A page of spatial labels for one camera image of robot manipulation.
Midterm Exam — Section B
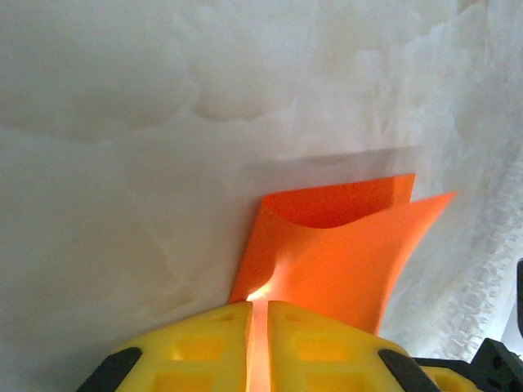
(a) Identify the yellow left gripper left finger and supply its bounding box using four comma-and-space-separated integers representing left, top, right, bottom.
77, 301, 254, 392

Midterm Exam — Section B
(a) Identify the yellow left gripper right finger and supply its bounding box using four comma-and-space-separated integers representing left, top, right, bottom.
267, 301, 441, 392

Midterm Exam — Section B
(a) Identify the orange paper sheet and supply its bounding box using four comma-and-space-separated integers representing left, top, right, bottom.
228, 173, 458, 392

